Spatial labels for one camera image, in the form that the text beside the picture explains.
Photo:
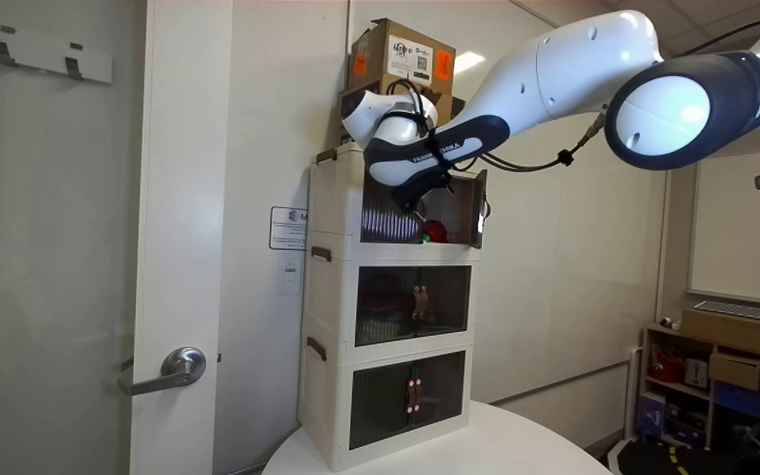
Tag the blue white striped cloth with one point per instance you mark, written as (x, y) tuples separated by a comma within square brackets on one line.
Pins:
[(393, 228)]

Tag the grey keyboard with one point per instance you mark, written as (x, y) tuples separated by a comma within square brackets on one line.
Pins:
[(732, 309)]

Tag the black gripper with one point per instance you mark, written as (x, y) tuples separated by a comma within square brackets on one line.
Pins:
[(422, 197)]

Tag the brown cabinet side latch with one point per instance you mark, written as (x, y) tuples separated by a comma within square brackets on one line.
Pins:
[(315, 349), (320, 255), (326, 157)]

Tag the black floor mat white stripe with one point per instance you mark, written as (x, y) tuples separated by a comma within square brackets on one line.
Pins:
[(652, 462)]

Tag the small white caps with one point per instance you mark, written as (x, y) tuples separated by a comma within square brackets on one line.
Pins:
[(665, 321)]

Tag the cardboard box with white label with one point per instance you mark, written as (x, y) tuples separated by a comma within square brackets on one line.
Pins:
[(381, 54)]

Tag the wooden shelf unit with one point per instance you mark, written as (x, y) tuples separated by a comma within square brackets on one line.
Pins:
[(659, 333)]

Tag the white coat hook rack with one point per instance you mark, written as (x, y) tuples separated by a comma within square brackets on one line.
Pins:
[(38, 54)]

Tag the large cardboard box black patches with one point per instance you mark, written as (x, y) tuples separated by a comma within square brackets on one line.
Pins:
[(348, 127)]

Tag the small cardboard box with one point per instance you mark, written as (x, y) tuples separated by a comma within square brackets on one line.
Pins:
[(737, 370)]

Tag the red round item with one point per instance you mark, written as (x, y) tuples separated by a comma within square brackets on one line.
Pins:
[(665, 366)]

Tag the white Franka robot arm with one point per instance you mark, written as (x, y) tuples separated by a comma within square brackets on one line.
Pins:
[(572, 61)]

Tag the white framed glass door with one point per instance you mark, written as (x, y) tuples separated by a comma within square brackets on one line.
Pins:
[(183, 221)]

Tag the red toy fruit green stem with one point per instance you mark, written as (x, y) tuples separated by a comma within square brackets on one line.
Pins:
[(436, 230)]

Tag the blue box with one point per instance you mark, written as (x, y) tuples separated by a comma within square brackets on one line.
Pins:
[(737, 399)]

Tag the small wall sign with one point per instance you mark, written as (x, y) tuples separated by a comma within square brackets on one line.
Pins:
[(286, 228)]

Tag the white three-tier cabinet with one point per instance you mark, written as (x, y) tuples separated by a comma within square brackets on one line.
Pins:
[(330, 300)]

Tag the long cardboard box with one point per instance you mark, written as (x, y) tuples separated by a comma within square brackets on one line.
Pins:
[(732, 333)]

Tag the blue packages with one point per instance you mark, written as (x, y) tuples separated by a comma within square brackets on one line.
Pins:
[(649, 413)]

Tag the white whiteboard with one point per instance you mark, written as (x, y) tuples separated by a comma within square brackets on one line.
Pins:
[(740, 238)]

